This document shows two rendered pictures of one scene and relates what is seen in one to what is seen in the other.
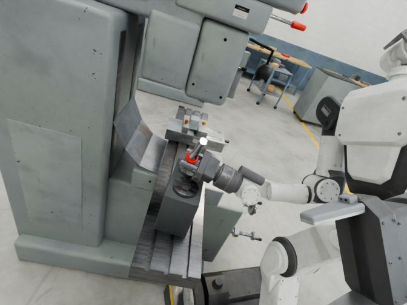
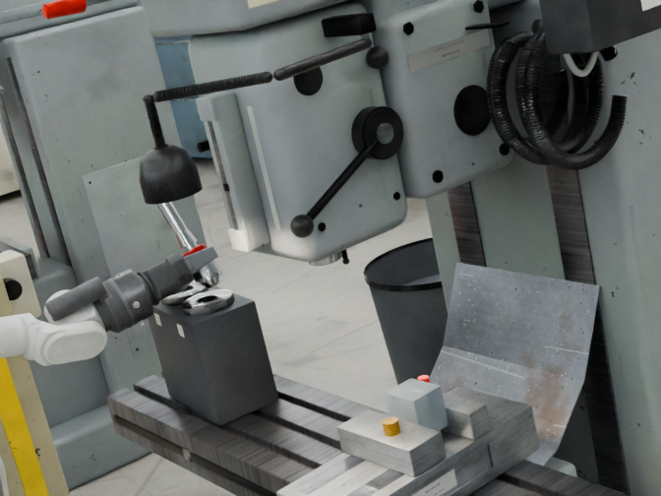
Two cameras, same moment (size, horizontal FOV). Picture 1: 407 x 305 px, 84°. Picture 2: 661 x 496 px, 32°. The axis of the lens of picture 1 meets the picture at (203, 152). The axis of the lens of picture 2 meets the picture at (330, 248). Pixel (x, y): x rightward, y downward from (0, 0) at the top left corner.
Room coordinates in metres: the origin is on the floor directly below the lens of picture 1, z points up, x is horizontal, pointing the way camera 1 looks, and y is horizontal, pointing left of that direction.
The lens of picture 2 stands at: (2.51, -0.53, 1.75)
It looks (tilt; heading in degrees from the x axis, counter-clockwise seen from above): 16 degrees down; 156
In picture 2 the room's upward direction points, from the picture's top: 13 degrees counter-clockwise
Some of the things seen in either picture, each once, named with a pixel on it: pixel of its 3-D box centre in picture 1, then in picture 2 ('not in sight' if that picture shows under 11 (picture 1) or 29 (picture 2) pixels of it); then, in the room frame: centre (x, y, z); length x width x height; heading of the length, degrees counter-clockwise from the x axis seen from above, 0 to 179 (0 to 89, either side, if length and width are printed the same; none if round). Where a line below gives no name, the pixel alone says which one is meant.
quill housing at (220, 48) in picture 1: (214, 61); (298, 129); (1.05, 0.10, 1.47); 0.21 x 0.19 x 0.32; 10
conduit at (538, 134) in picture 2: not in sight; (537, 93); (1.20, 0.39, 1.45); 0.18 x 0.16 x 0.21; 100
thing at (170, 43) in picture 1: (172, 47); (402, 93); (1.02, 0.28, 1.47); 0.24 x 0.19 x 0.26; 10
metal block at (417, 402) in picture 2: (194, 122); (416, 408); (1.19, 0.11, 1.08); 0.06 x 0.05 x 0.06; 12
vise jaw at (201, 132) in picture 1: (201, 128); (390, 442); (1.20, 0.06, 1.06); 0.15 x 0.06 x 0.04; 12
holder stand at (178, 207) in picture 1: (181, 195); (209, 346); (0.62, 0.02, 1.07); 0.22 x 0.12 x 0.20; 4
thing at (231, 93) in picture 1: (237, 75); (233, 171); (1.07, -0.02, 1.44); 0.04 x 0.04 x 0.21; 10
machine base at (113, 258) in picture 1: (126, 230); not in sight; (1.01, 0.34, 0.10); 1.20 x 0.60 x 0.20; 100
